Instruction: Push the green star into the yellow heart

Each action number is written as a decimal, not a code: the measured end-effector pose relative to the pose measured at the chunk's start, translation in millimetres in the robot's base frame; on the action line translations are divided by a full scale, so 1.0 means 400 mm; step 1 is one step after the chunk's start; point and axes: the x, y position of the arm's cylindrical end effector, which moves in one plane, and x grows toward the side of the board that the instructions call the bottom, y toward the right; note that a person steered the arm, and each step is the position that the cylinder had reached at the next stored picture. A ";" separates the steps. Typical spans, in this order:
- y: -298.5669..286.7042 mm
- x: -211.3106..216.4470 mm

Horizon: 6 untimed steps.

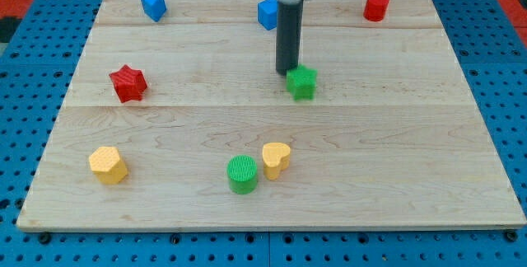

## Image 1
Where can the red cylinder block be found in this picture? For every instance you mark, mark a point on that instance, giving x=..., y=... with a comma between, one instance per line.
x=375, y=10

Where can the green cylinder block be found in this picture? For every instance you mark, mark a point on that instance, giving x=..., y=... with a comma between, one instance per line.
x=242, y=172

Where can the red star block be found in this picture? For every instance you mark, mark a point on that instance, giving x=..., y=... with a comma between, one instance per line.
x=129, y=84

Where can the blue triangular block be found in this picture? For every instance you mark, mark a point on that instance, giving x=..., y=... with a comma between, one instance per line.
x=155, y=9

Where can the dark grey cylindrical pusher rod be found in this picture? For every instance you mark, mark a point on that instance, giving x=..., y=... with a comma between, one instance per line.
x=288, y=37

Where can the blue cube block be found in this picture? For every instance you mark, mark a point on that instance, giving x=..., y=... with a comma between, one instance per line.
x=267, y=14

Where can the green star block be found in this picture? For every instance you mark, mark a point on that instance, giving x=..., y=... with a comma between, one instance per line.
x=301, y=82

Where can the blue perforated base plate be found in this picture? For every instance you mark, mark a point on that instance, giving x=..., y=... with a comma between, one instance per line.
x=36, y=70

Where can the yellow hexagon block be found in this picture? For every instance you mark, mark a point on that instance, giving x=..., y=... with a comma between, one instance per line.
x=107, y=165

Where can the yellow heart block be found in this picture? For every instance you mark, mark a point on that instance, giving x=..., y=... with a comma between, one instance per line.
x=276, y=158

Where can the wooden board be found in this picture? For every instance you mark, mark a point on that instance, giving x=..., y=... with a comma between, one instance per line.
x=392, y=141

